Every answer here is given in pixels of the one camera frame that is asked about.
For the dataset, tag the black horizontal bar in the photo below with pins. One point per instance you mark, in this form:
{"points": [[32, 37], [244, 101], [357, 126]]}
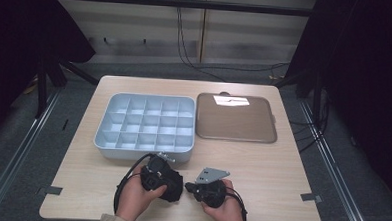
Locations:
{"points": [[155, 2]]}

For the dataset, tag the black sock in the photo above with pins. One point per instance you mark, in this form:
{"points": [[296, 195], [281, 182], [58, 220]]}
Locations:
{"points": [[175, 188]]}

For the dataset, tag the person's left hand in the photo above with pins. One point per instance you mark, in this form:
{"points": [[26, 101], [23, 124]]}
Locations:
{"points": [[133, 201]]}

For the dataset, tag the light blue compartment storage box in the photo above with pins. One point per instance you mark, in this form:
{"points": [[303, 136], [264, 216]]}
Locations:
{"points": [[142, 153]]}

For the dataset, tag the dark curtain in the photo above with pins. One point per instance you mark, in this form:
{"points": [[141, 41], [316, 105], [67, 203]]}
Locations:
{"points": [[362, 81], [16, 49]]}

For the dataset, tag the grey tape piece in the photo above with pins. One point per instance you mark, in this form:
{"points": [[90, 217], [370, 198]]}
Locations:
{"points": [[310, 197], [52, 190]]}

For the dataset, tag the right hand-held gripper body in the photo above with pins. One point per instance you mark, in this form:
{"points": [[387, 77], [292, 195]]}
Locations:
{"points": [[212, 193]]}

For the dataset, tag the brown flat box lid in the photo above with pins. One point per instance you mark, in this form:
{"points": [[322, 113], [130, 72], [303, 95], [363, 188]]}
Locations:
{"points": [[233, 123]]}

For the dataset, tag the person's right hand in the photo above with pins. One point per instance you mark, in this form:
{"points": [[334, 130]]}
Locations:
{"points": [[227, 215]]}

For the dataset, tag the metal floor rail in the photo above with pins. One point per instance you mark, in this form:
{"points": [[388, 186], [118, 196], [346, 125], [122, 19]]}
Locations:
{"points": [[335, 170], [18, 156]]}

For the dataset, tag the small black floor piece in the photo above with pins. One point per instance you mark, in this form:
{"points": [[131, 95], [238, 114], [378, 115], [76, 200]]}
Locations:
{"points": [[65, 125]]}

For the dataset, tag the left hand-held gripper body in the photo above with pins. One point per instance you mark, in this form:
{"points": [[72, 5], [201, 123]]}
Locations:
{"points": [[154, 177]]}

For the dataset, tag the black metal stand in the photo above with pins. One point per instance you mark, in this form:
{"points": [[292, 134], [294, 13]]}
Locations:
{"points": [[42, 90], [316, 99]]}

